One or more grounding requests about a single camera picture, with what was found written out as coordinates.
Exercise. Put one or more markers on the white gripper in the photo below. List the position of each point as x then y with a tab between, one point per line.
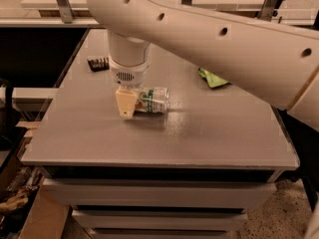
129	74

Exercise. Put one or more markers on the green white 7up can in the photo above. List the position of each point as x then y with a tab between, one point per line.
151	100

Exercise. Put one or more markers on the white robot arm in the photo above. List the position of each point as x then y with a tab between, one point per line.
277	63

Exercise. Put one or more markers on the dark snack bar wrapper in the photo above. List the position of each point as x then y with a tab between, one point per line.
98	64

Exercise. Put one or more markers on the green chip bag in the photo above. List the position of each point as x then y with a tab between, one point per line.
212	80

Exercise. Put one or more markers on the grey drawer cabinet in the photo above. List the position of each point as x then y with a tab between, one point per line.
190	173

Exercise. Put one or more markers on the cardboard box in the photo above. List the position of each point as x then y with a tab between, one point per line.
46	219

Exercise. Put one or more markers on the metal shelf rail frame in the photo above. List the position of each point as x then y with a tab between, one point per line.
294	12

